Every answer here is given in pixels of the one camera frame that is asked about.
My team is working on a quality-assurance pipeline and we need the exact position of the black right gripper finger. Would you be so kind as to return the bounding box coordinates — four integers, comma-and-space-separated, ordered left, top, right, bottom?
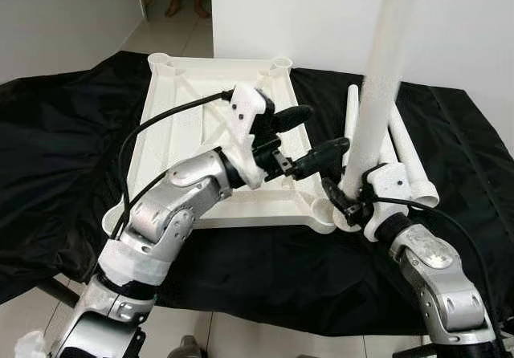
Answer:
321, 177, 353, 216

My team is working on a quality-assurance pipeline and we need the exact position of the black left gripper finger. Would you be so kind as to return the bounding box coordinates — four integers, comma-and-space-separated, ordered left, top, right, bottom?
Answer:
273, 104, 316, 134
291, 136, 352, 176

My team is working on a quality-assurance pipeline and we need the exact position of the white plastic table leg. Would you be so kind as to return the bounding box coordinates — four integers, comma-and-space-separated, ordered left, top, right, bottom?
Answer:
341, 0, 424, 202
345, 85, 364, 166
392, 109, 440, 208
389, 129, 404, 166

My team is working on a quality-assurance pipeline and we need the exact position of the white plastic children table top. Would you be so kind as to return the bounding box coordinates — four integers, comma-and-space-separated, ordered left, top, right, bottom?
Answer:
103, 51, 338, 234

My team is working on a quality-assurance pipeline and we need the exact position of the black cloth table cover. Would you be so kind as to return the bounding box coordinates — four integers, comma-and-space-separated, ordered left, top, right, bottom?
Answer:
0, 51, 514, 336

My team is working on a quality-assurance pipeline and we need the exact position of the grey robot left leg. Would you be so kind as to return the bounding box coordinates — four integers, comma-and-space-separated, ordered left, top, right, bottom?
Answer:
173, 336, 202, 358

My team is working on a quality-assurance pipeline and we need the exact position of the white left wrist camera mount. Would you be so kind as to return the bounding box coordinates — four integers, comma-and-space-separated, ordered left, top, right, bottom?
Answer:
217, 85, 278, 190

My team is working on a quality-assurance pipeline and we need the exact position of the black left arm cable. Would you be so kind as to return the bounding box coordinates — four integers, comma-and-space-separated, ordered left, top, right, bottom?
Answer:
100, 91, 238, 242

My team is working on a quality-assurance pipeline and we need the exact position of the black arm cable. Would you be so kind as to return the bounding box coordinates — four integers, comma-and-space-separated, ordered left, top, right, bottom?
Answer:
100, 91, 238, 242
371, 196, 507, 355

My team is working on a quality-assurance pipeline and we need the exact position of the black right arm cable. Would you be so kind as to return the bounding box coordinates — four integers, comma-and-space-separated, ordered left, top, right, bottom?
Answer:
371, 196, 507, 355

